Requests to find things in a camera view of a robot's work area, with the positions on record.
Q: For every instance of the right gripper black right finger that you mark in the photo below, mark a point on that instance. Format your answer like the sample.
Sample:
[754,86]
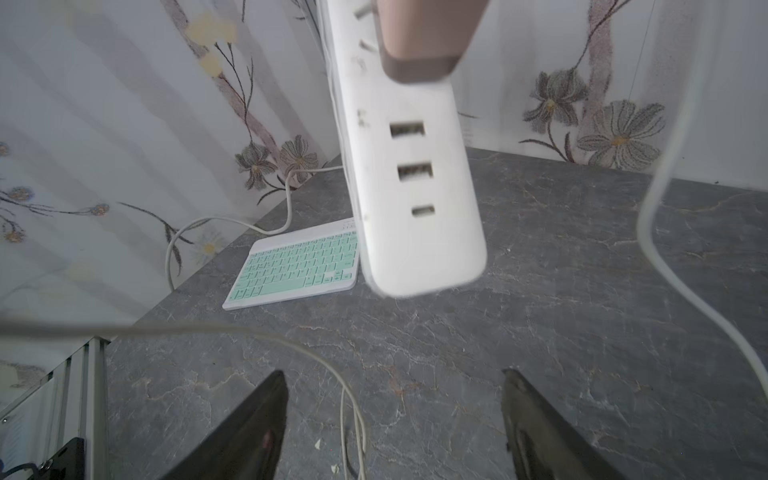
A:
[543,445]

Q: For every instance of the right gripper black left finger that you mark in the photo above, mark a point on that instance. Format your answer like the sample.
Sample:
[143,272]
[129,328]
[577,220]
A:
[248,443]

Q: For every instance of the white power strip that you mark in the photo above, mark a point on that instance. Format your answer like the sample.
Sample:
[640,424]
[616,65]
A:
[405,164]

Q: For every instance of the pink USB charger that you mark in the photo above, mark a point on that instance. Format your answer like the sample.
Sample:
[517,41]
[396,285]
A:
[422,41]

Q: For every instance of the green keyboard left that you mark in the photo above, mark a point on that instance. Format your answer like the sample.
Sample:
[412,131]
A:
[315,261]

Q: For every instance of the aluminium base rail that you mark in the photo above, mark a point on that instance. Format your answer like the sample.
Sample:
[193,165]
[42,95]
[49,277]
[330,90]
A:
[54,425]

